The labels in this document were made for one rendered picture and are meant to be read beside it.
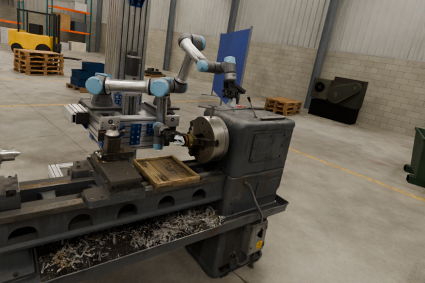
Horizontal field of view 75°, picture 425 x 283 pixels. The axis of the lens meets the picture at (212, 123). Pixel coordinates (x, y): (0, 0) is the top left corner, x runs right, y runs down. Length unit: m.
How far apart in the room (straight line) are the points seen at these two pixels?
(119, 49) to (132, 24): 0.22
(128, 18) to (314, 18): 10.80
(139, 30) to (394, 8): 10.28
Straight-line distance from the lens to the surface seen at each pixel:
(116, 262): 1.64
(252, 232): 2.30
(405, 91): 11.35
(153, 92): 1.89
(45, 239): 1.60
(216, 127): 1.79
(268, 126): 1.97
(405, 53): 11.47
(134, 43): 2.36
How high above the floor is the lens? 1.67
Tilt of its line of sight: 15 degrees down
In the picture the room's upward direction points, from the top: 9 degrees clockwise
